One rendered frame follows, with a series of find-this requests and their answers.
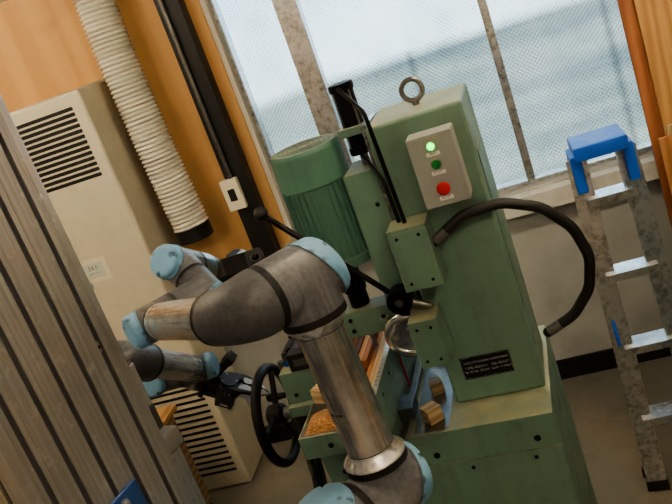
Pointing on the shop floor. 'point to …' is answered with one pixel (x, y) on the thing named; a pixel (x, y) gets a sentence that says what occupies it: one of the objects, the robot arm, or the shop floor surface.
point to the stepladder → (636, 184)
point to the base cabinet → (521, 472)
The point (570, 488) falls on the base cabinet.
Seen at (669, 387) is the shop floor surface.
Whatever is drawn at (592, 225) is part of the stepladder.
